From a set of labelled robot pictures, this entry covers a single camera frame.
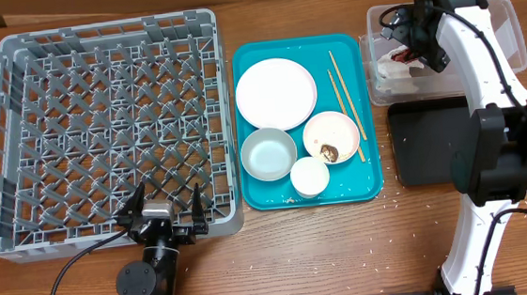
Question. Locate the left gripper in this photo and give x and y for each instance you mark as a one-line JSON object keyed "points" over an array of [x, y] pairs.
{"points": [[162, 227]]}

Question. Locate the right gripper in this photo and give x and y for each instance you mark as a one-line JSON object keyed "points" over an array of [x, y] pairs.
{"points": [[432, 55]]}

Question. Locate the red snack wrapper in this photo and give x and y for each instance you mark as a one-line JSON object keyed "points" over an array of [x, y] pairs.
{"points": [[401, 54]]}

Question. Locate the white napkin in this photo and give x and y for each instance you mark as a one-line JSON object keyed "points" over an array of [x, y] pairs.
{"points": [[395, 77]]}

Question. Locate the grey bowl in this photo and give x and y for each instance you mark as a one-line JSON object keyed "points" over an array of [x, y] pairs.
{"points": [[268, 154]]}

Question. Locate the white cup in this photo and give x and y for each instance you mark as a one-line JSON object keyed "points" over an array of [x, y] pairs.
{"points": [[309, 176]]}

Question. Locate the brown food scrap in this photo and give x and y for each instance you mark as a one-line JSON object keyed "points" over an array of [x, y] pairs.
{"points": [[329, 153]]}

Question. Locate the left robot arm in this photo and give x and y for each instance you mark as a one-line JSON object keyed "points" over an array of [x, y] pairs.
{"points": [[154, 274]]}

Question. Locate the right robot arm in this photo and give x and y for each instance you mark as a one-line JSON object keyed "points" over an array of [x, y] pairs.
{"points": [[490, 169]]}

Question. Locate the grey dishwasher rack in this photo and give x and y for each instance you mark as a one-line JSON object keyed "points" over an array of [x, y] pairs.
{"points": [[90, 112]]}

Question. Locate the wooden chopstick right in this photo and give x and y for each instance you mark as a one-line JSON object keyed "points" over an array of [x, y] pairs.
{"points": [[350, 101]]}

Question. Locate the wooden chopstick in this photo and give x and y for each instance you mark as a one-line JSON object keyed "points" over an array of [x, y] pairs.
{"points": [[344, 111], [350, 101]]}

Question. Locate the wooden chopstick left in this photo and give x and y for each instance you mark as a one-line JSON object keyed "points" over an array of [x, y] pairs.
{"points": [[344, 111]]}

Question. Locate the black plastic tray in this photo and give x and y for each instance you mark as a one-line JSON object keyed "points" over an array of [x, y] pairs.
{"points": [[424, 135]]}

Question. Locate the teal plastic tray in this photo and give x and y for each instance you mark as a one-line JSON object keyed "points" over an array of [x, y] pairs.
{"points": [[350, 181]]}

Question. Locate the large white plate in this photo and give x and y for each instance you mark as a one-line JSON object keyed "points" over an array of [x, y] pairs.
{"points": [[276, 93]]}

